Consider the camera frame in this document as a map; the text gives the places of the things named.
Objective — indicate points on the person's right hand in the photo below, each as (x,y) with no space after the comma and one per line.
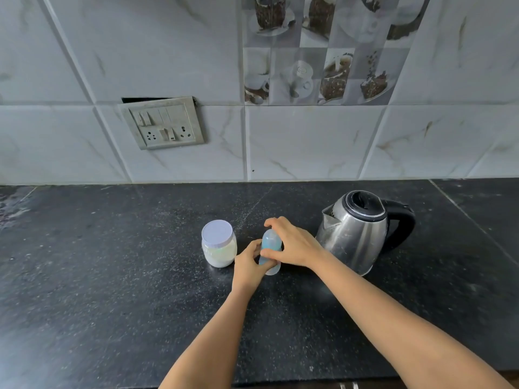
(296,245)

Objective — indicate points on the person's left hand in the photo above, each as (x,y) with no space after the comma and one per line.
(247,271)

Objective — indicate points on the person's right thumb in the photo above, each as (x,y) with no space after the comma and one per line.
(269,251)

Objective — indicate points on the person's left thumb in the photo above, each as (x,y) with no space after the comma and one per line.
(265,262)

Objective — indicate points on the clear blue baby bottle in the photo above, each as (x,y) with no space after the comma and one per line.
(271,249)

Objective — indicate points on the person's right forearm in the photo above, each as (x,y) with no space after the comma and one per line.
(401,324)

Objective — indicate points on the person's left forearm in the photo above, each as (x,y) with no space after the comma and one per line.
(215,340)

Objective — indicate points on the plastic jar with white powder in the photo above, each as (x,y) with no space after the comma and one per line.
(219,243)

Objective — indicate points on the stainless steel electric kettle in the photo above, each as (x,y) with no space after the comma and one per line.
(359,230)

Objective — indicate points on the coffee cup picture tile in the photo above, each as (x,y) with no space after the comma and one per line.
(330,48)

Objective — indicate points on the grey wall switch socket plate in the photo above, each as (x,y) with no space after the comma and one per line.
(164,123)

